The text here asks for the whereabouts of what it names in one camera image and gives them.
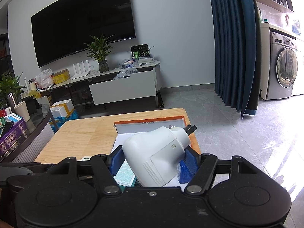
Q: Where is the mint green carton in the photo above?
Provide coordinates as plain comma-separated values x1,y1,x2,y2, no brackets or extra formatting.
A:
113,159,137,187

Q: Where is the potted plant in dark vase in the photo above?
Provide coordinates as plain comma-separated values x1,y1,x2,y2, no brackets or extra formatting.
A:
84,34,115,74

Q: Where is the white box lid tray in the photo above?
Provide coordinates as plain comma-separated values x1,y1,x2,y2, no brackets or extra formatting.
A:
110,115,192,188

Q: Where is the white light bulb adapter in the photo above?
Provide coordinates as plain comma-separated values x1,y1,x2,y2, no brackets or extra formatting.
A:
122,125,197,188

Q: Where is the yellow plastic bag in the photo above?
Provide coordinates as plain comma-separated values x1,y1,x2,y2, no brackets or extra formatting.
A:
28,89,42,99

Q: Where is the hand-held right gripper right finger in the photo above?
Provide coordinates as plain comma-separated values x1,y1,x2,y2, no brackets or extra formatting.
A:
183,147,262,194

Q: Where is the purple patterned tin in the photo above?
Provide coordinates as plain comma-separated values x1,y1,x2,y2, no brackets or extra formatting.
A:
0,117,28,163

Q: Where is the clear plastic bag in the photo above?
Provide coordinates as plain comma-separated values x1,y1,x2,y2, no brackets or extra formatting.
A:
113,68,138,80

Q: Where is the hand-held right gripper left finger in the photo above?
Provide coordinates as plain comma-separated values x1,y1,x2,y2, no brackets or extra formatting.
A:
49,145,127,194

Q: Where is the silver washing machine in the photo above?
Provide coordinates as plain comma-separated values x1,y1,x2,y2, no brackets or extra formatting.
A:
267,31,298,100

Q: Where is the white drawer front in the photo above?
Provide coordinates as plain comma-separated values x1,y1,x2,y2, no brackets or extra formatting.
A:
89,69,158,105

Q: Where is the paper cup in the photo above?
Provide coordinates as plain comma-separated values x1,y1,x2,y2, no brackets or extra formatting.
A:
13,101,30,122

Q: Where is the dark blue curtain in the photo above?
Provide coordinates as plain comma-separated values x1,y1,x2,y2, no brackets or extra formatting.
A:
207,0,262,120

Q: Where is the stainless steel tumbler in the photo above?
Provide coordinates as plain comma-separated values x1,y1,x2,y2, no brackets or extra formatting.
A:
7,93,19,110

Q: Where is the black and green box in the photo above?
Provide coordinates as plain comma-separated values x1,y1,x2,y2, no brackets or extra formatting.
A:
130,43,152,60

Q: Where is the blue plastic bag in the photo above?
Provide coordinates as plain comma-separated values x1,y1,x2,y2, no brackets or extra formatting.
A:
50,110,79,126

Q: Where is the white washing machine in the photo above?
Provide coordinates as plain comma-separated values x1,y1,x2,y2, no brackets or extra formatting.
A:
259,21,304,100

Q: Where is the white and yellow cardboard box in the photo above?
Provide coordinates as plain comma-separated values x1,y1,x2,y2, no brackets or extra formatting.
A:
49,99,75,119

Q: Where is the black television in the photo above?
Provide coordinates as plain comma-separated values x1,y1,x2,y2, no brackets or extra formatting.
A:
31,0,136,68

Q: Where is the round black glass table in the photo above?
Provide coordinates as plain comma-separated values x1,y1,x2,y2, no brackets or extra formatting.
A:
0,104,55,163

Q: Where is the black box-shaped device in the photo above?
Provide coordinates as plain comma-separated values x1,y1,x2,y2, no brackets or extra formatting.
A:
25,97,41,116

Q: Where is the white router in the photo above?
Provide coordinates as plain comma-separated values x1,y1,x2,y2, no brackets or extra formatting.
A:
71,60,91,80

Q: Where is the television cabinet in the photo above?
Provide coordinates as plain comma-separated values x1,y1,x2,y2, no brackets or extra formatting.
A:
36,60,163,111

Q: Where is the blue marbled box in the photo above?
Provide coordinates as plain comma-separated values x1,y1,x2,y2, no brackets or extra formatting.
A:
177,160,194,184

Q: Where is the leafy bamboo plant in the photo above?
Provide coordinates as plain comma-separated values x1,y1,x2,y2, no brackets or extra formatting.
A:
0,74,25,110

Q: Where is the black phone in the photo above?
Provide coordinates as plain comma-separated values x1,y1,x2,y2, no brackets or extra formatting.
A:
0,121,15,138

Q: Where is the white and blue medicine box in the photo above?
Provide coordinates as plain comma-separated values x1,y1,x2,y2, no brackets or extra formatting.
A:
5,114,24,124

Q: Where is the clear acrylic organizer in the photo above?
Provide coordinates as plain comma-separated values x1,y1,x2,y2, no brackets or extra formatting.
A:
120,58,155,68

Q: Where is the white plastic bag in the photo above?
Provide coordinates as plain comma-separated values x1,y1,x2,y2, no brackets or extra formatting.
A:
35,68,55,88

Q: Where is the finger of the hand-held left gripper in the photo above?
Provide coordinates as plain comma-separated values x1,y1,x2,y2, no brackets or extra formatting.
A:
0,162,56,171

